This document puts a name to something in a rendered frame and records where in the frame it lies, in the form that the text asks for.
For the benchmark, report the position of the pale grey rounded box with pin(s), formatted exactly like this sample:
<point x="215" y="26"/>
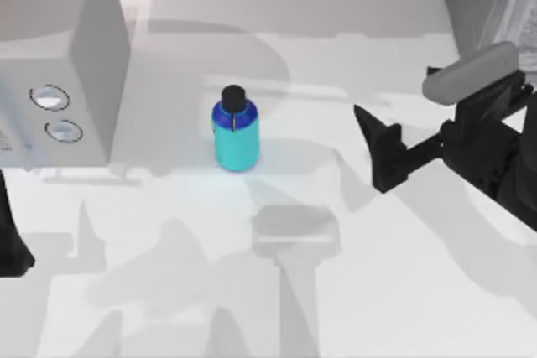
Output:
<point x="470" y="71"/>

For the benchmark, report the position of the blue bottle with black cap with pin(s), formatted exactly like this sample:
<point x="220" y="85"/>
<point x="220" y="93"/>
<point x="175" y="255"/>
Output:
<point x="237" y="144"/>

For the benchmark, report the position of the pale microwave oven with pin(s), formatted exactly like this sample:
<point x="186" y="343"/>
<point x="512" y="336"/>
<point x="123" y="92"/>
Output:
<point x="92" y="39"/>

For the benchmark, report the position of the small round microwave knob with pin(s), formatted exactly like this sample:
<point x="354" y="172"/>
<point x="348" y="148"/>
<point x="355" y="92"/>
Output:
<point x="64" y="130"/>

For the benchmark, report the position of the large round microwave knob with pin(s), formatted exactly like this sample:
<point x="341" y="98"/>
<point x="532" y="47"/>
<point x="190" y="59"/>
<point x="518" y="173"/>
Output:
<point x="49" y="97"/>

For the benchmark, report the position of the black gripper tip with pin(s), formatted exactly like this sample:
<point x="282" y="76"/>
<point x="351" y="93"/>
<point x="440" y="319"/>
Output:
<point x="10" y="245"/>

